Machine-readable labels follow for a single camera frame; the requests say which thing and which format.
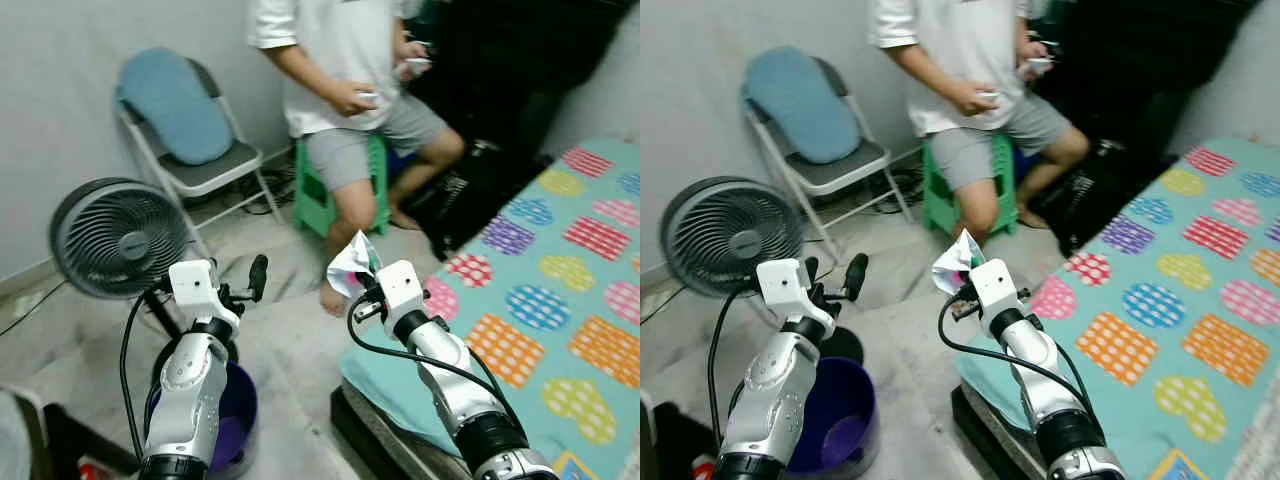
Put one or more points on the blue seat cushion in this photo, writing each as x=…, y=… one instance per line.
x=175, y=105
x=800, y=105

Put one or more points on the teal blanket with colourful shapes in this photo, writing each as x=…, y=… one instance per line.
x=560, y=250
x=1180, y=250

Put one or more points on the person right hand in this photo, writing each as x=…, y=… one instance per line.
x=972, y=98
x=355, y=100

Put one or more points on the grey folding chair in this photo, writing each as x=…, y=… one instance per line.
x=215, y=170
x=840, y=170

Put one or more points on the grey round floor fan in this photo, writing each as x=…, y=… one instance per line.
x=725, y=235
x=115, y=235

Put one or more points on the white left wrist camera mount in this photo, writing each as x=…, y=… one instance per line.
x=193, y=288
x=780, y=287

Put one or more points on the black mesh-sided bag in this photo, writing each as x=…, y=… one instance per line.
x=470, y=200
x=1090, y=200

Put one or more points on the person in white shirt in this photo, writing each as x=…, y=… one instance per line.
x=340, y=50
x=960, y=50

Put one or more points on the person left hand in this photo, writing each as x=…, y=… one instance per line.
x=1033, y=60
x=412, y=62

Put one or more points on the person left forearm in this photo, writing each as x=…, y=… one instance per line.
x=1028, y=32
x=410, y=30

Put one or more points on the white paper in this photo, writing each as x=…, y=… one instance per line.
x=350, y=265
x=955, y=263

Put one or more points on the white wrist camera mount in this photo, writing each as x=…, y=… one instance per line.
x=400, y=285
x=780, y=287
x=997, y=283
x=193, y=288

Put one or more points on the purple plastic bin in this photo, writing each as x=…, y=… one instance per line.
x=840, y=420
x=238, y=420

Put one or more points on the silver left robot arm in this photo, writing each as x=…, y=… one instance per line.
x=190, y=400
x=770, y=400

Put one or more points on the person right forearm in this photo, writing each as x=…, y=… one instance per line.
x=925, y=70
x=305, y=72

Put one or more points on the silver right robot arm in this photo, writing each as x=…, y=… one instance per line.
x=450, y=370
x=1040, y=370

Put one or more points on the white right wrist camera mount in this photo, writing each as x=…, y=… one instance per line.
x=997, y=283
x=400, y=285

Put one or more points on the green plastic stool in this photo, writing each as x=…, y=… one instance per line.
x=312, y=200
x=940, y=200

